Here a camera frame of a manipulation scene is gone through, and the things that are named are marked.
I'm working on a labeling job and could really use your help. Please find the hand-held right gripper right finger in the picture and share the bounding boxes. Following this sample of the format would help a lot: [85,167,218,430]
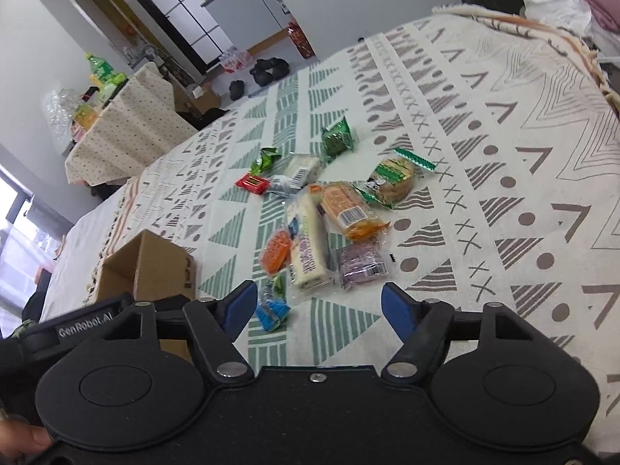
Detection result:
[380,282,525,381]

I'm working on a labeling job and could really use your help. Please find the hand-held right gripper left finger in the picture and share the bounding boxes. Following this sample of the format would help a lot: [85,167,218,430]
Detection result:
[128,280,258,384]

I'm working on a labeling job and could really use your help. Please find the blue snack packet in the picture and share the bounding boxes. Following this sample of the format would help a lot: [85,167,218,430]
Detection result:
[256,291,291,332]

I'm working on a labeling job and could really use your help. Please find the purple snack packet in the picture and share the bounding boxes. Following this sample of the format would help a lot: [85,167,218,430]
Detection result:
[336,241,388,290]

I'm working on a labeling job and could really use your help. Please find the small orange snack packet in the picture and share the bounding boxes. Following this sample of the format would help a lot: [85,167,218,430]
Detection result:
[259,229,295,274]

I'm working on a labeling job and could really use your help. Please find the brown cardboard box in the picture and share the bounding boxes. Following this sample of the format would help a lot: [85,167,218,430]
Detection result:
[92,230,197,362]

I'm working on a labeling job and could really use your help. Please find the long white snack packet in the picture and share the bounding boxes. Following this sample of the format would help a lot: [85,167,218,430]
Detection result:
[285,189,336,289]

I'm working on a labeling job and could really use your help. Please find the orange bread packet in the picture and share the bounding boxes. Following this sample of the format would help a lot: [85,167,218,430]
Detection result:
[310,181,391,243]

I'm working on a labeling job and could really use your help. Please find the red snack packet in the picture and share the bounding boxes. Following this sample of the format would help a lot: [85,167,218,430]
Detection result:
[235,173,269,196]

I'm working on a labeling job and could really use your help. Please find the round cake green wrapper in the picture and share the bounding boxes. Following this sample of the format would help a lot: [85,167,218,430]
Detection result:
[351,148,437,211]

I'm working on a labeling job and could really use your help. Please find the small green candy wrapper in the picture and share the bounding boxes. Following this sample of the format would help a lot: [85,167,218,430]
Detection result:
[249,148,282,176]

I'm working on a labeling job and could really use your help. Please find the white barcode bread packet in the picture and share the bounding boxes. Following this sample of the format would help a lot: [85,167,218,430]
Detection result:
[264,153,323,197]

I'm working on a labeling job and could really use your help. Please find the green snack packet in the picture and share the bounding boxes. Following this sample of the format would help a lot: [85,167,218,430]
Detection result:
[320,117,357,162]

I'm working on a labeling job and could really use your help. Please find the person's left hand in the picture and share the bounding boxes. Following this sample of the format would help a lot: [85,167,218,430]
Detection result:
[0,419,52,458]

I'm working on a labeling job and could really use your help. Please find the glass window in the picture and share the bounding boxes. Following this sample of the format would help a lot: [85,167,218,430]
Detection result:
[0,160,64,340]

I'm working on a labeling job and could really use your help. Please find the patterned blanket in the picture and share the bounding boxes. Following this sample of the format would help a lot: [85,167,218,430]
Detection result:
[111,4,620,427]

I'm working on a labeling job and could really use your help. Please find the dotted cream tablecloth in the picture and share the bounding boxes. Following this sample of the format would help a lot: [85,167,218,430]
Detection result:
[64,63,199,187]

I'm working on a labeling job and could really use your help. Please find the floor cardboard box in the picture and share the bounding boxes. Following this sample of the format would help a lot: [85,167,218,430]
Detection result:
[186,82,221,112]

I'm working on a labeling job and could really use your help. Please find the yellow packet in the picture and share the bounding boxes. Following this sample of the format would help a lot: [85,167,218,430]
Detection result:
[72,102,100,129]

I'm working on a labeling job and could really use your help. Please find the clear plastic bag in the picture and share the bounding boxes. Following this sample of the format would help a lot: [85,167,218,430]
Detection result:
[41,86,83,143]

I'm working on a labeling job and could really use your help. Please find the red white plastic bag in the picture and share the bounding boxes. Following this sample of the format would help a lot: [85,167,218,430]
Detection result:
[219,48,253,73]

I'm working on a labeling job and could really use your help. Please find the red patterned bag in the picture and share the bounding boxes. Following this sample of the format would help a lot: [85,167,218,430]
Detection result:
[287,22,315,59]

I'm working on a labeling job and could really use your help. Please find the green bottle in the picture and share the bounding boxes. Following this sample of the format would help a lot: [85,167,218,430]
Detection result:
[86,53,127,89]

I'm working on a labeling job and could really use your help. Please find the white kitchen cabinet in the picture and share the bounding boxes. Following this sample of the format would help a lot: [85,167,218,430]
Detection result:
[201,0,291,54]

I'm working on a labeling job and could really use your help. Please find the black framed sliding door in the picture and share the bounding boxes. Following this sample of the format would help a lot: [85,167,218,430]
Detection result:
[112,0,250,71]

